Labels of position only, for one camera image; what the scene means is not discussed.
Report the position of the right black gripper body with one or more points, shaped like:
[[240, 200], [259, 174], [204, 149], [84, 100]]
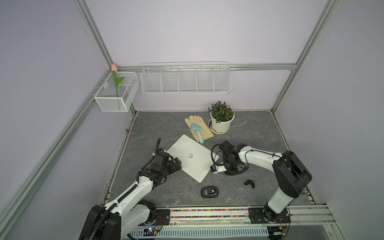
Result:
[[230, 169]]

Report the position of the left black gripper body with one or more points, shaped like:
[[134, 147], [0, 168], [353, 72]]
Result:
[[170, 168]]

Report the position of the silver laptop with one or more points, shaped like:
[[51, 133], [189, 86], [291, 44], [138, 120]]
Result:
[[195, 158]]

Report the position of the black mouse battery cover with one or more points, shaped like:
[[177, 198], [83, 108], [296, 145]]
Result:
[[250, 183]]

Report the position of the black wireless mouse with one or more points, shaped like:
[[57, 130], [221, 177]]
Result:
[[209, 192]]

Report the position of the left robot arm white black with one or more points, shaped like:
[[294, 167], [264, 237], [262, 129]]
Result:
[[116, 219]]

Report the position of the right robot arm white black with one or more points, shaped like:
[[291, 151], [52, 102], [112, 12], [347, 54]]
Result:
[[291, 174]]

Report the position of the white plant pot saucer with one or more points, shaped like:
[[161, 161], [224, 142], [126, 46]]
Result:
[[215, 132]]

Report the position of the white pot with green plant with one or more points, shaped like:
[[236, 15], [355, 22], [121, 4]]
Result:
[[222, 115]]

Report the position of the light blue garden trowel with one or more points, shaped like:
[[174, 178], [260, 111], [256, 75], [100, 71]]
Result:
[[197, 128]]

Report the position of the artificial pink tulip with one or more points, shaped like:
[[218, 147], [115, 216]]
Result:
[[117, 80]]

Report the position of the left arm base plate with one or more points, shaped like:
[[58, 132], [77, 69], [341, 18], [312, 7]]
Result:
[[162, 217]]

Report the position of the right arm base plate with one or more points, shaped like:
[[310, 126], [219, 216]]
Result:
[[260, 215]]

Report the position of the white wire wall shelf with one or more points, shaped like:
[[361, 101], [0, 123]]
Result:
[[186, 78]]

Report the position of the white mesh wall basket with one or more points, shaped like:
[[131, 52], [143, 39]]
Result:
[[106, 96]]

